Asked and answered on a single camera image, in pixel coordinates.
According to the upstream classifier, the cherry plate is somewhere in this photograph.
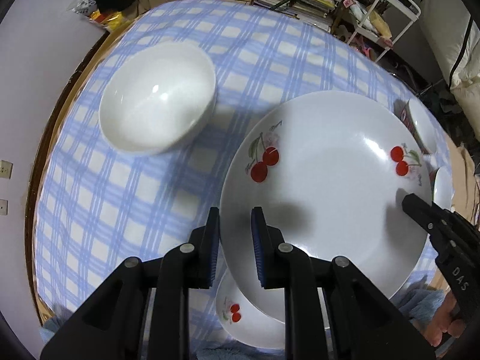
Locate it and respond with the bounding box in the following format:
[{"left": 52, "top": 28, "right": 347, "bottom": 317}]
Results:
[
  {"left": 220, "top": 91, "right": 431, "bottom": 315},
  {"left": 216, "top": 271, "right": 285, "bottom": 350}
]

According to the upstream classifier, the large plain white bowl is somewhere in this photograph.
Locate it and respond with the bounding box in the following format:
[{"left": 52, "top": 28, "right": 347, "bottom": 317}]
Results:
[{"left": 98, "top": 41, "right": 216, "bottom": 155}]

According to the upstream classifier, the person's right hand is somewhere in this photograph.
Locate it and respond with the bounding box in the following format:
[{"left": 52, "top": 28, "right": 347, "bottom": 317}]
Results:
[{"left": 423, "top": 292, "right": 465, "bottom": 347}]

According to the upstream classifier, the lower wall socket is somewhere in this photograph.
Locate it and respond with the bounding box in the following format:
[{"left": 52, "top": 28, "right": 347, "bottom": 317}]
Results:
[{"left": 0, "top": 199, "right": 8, "bottom": 216}]

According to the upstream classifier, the blue plaid tablecloth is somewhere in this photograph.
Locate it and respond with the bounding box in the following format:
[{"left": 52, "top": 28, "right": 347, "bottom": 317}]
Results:
[{"left": 34, "top": 0, "right": 457, "bottom": 353}]

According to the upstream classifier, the red patterned bowl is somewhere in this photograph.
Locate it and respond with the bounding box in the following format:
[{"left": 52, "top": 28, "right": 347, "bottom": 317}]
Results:
[
  {"left": 394, "top": 97, "right": 437, "bottom": 155},
  {"left": 432, "top": 166, "right": 454, "bottom": 210}
]

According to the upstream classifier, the yellow snack bag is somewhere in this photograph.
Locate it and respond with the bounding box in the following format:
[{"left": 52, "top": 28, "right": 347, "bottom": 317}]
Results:
[{"left": 68, "top": 0, "right": 128, "bottom": 33}]

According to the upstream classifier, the upper wall socket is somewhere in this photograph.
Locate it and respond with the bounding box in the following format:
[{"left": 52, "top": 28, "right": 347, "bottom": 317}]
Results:
[{"left": 0, "top": 160, "right": 13, "bottom": 179}]

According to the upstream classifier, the white utility cart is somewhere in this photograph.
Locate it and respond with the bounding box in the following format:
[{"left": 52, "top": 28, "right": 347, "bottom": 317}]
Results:
[{"left": 343, "top": 0, "right": 422, "bottom": 62}]

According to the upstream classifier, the wall socket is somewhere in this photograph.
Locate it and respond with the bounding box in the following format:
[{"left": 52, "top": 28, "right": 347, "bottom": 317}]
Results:
[
  {"left": 0, "top": 199, "right": 8, "bottom": 216},
  {"left": 0, "top": 160, "right": 13, "bottom": 179}
]

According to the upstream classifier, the white folded mattress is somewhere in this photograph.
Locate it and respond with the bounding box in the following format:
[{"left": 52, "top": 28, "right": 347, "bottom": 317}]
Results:
[{"left": 421, "top": 0, "right": 479, "bottom": 137}]

